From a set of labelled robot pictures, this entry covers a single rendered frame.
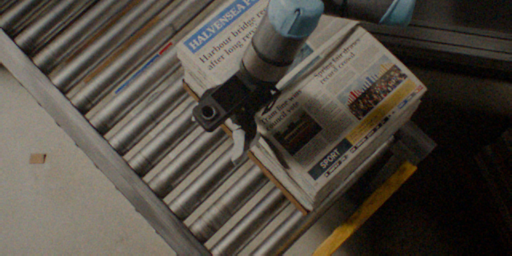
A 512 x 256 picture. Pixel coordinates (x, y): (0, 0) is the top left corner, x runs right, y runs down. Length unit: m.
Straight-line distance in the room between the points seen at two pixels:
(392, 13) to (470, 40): 1.15
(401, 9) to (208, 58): 0.37
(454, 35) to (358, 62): 0.97
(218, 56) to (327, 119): 0.23
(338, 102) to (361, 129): 0.06
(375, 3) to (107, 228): 1.45
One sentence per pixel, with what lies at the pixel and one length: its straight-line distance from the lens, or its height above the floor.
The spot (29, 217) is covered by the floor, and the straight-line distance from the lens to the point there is 2.37.
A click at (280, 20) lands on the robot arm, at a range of 0.98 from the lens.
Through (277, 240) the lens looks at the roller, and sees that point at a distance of 1.42.
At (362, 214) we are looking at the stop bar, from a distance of 1.41.
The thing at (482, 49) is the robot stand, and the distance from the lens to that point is 2.21.
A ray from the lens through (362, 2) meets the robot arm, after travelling 1.06.
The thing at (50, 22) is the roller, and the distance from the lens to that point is 1.62.
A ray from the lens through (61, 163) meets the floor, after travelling 2.37.
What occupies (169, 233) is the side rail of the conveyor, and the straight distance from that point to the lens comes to 1.43.
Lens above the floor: 2.21
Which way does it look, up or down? 75 degrees down
